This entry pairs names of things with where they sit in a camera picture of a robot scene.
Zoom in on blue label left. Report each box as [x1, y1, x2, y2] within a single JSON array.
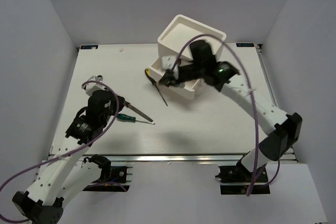
[[80, 45, 98, 50]]

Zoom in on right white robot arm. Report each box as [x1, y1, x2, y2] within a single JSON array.
[[159, 40, 302, 182]]

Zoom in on blue label right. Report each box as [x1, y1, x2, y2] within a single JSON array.
[[236, 42, 255, 47]]

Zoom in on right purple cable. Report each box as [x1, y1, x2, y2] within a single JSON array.
[[167, 34, 281, 197]]

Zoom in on white drawer cabinet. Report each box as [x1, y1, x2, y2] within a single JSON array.
[[157, 14, 227, 96]]

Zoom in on white drawer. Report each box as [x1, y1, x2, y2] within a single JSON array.
[[148, 57, 205, 100]]

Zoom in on yellow handle screwdriver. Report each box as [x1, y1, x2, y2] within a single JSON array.
[[144, 68, 168, 106]]

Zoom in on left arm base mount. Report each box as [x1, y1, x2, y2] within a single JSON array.
[[84, 165, 133, 193]]

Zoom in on grey metal file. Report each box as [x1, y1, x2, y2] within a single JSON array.
[[124, 101, 154, 123]]

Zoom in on aluminium rail front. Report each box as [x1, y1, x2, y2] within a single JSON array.
[[49, 154, 297, 163]]

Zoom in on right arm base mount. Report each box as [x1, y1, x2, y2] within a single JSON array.
[[215, 166, 270, 195]]

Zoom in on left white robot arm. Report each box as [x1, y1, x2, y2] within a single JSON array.
[[12, 90, 125, 223]]

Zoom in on blue label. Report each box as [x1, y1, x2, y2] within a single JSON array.
[[80, 45, 98, 50], [236, 42, 255, 47]]

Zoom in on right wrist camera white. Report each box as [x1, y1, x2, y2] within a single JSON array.
[[161, 56, 179, 79]]

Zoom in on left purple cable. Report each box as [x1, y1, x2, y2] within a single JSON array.
[[0, 81, 127, 222]]

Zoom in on green handle screwdriver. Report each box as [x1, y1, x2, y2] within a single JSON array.
[[117, 113, 155, 125]]

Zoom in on purple cable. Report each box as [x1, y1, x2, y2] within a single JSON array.
[[0, 81, 127, 222], [167, 34, 281, 197]]

